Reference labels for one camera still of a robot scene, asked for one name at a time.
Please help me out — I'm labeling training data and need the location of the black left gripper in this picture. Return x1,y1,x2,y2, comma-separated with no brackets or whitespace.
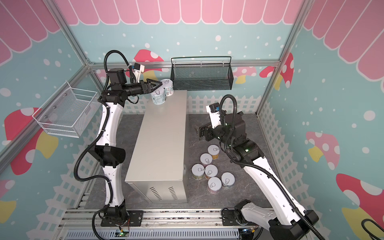
121,78,162,96

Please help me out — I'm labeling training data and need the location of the teal label food can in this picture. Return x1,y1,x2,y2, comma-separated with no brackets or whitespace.
151,87,166,105

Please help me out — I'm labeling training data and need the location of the yellow label food can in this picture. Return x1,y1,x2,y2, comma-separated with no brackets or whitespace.
208,145,220,160

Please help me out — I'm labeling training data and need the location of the teal brown label can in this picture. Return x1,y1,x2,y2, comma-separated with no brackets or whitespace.
161,79,174,97

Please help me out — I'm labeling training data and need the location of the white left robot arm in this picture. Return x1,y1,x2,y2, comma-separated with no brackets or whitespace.
74,50,163,226

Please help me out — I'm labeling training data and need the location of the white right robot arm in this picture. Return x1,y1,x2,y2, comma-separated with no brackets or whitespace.
197,95,324,240

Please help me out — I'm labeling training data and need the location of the grey metal counter cabinet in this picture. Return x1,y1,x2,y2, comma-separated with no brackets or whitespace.
125,91,189,204

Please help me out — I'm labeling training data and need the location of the white lid can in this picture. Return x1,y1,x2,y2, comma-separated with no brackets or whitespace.
200,153,213,167

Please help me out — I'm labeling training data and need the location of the green label food can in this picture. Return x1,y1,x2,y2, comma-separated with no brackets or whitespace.
191,164,205,180

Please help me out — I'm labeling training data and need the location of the red label food can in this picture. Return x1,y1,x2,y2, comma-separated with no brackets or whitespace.
205,165,218,180

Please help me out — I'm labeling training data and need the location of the teal label floor can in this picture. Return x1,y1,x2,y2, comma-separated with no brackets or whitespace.
221,172,235,189

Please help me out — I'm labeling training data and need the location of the pink label food can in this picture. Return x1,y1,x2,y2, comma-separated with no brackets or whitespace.
208,177,222,194

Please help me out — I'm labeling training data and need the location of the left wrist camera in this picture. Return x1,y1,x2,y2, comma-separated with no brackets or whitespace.
129,63,145,84

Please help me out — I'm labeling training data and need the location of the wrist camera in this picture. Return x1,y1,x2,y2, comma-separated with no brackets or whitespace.
129,63,145,84
206,103,225,129

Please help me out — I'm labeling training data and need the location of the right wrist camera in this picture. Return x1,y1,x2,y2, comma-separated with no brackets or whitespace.
206,103,225,129

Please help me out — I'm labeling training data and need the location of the black mesh wall basket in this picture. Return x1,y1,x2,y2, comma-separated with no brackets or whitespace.
171,56,234,91

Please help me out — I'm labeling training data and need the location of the white wire wall basket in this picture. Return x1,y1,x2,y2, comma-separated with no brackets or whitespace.
32,82,101,138

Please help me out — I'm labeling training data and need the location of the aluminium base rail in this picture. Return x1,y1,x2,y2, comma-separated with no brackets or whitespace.
53,208,272,240

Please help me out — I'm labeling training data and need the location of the black cable bottom right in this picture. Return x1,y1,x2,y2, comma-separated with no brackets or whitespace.
360,218,384,240

